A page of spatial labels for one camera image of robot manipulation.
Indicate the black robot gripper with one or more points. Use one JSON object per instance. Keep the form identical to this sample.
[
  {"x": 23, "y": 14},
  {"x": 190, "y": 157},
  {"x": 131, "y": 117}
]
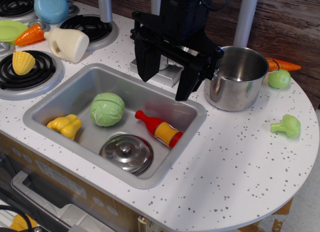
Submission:
[{"x": 148, "y": 58}]

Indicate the steel pot lid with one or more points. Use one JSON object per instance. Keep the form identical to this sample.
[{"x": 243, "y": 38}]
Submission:
[{"x": 130, "y": 152}]

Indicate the stainless steel pot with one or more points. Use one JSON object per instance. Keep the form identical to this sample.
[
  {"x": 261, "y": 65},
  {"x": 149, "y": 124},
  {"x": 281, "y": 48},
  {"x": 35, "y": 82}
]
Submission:
[{"x": 238, "y": 78}]

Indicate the silver toy faucet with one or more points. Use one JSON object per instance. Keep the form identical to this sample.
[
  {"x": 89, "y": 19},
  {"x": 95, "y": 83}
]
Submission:
[{"x": 167, "y": 67}]

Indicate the red toy ketchup bottle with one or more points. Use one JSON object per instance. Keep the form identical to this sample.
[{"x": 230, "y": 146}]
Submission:
[{"x": 160, "y": 129}]

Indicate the green toy cabbage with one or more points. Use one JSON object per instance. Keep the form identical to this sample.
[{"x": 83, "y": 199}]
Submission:
[{"x": 106, "y": 109}]

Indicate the cream toy milk jug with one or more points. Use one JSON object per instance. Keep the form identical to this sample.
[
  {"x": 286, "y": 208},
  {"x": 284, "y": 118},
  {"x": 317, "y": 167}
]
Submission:
[{"x": 67, "y": 44}]

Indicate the green toy apple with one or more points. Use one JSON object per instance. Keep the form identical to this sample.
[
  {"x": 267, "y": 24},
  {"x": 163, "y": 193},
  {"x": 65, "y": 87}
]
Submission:
[{"x": 279, "y": 79}]

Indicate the orange toy carrot right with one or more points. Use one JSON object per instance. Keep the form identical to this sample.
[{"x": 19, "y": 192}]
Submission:
[{"x": 285, "y": 65}]

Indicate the orange toy carrot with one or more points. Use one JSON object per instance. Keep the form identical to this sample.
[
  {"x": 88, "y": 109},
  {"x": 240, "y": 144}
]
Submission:
[
  {"x": 32, "y": 35},
  {"x": 285, "y": 65}
]

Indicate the yellow toy bell pepper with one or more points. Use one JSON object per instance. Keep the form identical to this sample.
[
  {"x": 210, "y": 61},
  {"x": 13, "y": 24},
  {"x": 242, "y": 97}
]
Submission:
[{"x": 67, "y": 126}]

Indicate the front left stove burner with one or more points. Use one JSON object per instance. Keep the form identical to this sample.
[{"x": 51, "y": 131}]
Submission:
[{"x": 46, "y": 74}]

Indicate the blue toy bowl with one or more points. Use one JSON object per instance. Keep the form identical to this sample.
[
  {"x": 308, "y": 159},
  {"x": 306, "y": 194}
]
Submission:
[{"x": 51, "y": 11}]

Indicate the green toy broccoli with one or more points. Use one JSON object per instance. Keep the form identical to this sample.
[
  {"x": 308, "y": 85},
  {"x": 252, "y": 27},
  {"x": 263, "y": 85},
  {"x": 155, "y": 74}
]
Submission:
[{"x": 290, "y": 125}]

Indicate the orange toy carrot left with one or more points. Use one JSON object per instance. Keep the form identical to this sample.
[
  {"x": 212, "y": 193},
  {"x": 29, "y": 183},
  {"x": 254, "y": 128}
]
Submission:
[{"x": 32, "y": 35}]

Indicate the yellow toy corn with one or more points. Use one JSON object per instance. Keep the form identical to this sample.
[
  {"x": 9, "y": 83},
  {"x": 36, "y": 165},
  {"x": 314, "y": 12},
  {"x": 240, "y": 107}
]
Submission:
[{"x": 22, "y": 62}]

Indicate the green toy plate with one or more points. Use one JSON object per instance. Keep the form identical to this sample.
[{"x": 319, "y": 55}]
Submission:
[{"x": 10, "y": 30}]

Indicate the back left stove burner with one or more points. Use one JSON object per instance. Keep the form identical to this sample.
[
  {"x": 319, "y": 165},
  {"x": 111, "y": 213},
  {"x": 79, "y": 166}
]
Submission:
[{"x": 18, "y": 10}]

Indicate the yellow toy on floor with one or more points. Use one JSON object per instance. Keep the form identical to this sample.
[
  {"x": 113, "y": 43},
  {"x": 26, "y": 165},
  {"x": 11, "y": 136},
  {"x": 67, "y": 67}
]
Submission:
[{"x": 19, "y": 224}]

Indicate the grey left support post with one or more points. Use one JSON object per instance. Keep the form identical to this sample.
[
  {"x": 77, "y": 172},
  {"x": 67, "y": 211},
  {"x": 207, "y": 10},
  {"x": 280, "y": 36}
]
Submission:
[{"x": 105, "y": 10}]

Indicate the grey support post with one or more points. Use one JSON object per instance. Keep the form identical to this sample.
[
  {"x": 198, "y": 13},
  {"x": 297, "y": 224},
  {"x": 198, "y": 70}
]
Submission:
[
  {"x": 244, "y": 22},
  {"x": 105, "y": 10}
]

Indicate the grey right support post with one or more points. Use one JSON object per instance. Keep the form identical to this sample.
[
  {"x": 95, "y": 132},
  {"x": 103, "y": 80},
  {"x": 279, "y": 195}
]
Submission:
[{"x": 244, "y": 22}]

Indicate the toy oven door handle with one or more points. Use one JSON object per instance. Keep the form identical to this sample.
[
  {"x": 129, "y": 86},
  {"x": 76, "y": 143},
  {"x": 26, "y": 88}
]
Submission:
[{"x": 51, "y": 205}]

